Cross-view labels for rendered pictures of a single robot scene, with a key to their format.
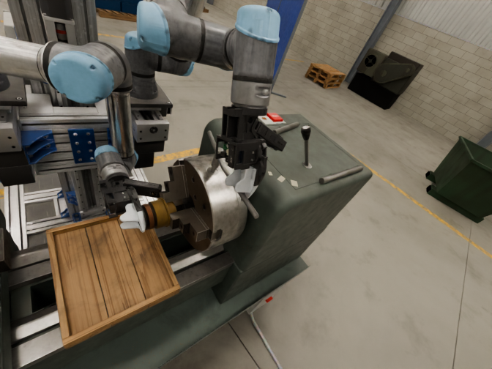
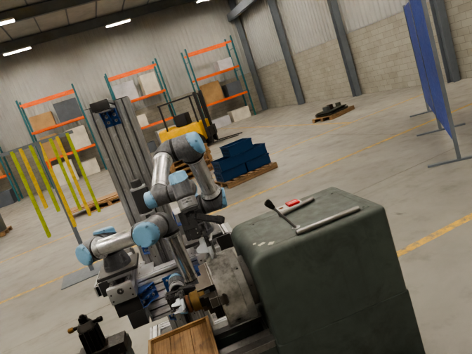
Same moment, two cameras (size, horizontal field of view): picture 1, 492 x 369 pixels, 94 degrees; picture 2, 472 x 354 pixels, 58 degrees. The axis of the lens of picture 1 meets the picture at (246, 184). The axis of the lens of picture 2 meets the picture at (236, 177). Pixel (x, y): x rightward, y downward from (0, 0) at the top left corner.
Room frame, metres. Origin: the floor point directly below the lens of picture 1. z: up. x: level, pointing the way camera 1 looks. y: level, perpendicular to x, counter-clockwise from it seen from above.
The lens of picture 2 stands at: (-0.61, -1.20, 1.88)
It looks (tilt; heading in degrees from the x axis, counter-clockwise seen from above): 11 degrees down; 43
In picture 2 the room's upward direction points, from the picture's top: 19 degrees counter-clockwise
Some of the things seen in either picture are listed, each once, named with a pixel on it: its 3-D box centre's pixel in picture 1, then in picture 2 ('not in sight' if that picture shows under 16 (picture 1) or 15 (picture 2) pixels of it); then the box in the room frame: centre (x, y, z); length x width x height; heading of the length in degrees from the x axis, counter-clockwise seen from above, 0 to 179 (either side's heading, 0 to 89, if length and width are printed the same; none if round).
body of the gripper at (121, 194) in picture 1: (120, 195); (176, 297); (0.42, 0.34, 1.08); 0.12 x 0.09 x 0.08; 51
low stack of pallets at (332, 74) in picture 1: (325, 75); not in sight; (8.65, -0.96, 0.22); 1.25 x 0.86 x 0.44; 151
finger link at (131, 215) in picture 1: (132, 217); (178, 304); (0.36, 0.26, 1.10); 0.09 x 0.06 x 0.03; 51
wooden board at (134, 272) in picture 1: (113, 262); (182, 351); (0.31, 0.29, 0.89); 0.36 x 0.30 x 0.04; 51
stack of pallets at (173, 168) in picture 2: not in sight; (186, 164); (6.97, 7.36, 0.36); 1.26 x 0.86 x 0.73; 160
